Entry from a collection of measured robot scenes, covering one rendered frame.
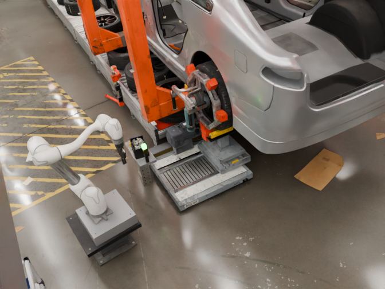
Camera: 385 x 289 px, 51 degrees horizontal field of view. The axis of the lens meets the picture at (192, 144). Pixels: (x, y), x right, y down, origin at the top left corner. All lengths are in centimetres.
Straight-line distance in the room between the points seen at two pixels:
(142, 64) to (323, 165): 209
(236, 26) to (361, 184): 204
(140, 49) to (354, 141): 252
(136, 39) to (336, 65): 192
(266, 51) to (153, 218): 194
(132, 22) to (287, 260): 242
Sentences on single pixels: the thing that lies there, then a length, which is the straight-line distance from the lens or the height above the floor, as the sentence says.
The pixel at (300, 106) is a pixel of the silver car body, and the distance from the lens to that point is 296.
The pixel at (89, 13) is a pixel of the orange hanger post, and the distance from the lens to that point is 563.
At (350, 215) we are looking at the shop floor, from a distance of 393.
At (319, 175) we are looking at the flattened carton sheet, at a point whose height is 1.
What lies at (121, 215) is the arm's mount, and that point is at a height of 40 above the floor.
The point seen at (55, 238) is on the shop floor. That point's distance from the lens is 408.
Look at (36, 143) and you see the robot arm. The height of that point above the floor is 121.
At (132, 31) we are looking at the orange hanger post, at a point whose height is 152.
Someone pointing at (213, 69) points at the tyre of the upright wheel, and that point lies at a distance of 364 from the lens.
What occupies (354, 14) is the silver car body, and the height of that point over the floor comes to 131.
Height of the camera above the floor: 291
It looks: 39 degrees down
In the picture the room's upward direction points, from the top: 8 degrees counter-clockwise
